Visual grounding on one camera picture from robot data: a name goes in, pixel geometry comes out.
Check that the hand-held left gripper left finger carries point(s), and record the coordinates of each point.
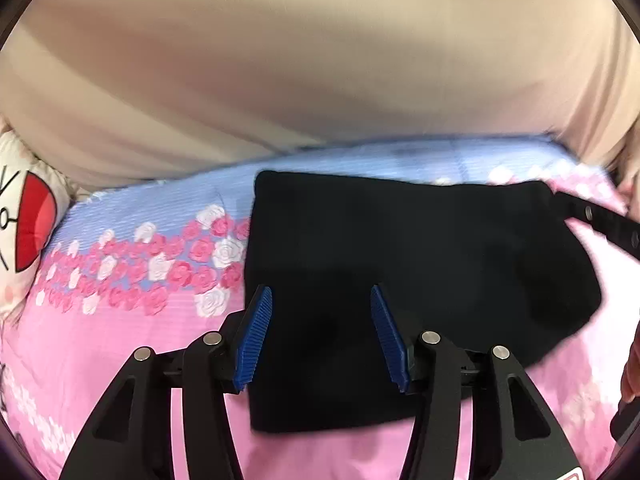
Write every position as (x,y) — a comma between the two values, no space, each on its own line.
(255,340)

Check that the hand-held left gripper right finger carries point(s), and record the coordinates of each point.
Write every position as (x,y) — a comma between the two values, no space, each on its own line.
(390,340)

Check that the person's right hand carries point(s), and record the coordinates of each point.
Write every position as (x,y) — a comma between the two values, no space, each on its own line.
(632,375)

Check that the pink floral bedsheet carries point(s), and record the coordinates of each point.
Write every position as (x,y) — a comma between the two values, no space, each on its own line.
(125,340)

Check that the black pants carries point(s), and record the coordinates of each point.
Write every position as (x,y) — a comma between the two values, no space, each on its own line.
(400,240)

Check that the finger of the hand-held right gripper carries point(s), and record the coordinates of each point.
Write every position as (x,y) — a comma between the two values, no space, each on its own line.
(600,220)

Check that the white cat face pillow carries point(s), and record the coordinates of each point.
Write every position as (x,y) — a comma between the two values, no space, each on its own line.
(30,220)

